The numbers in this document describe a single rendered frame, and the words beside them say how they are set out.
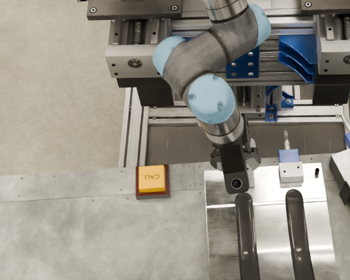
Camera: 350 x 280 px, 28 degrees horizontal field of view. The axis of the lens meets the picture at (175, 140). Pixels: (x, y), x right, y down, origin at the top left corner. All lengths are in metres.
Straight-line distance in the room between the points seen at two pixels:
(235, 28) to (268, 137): 1.14
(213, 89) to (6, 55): 1.92
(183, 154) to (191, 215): 0.77
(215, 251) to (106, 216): 0.29
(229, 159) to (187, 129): 1.07
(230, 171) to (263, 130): 1.06
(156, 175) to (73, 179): 0.21
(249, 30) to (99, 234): 0.62
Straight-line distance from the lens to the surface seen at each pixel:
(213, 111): 1.18
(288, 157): 1.56
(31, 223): 1.68
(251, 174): 1.49
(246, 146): 1.38
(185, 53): 1.26
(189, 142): 2.38
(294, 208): 1.53
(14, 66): 2.98
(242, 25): 1.28
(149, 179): 1.62
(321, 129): 2.41
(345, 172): 1.61
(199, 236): 1.59
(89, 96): 2.80
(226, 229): 1.50
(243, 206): 1.53
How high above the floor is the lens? 2.27
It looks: 60 degrees down
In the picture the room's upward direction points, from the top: 11 degrees counter-clockwise
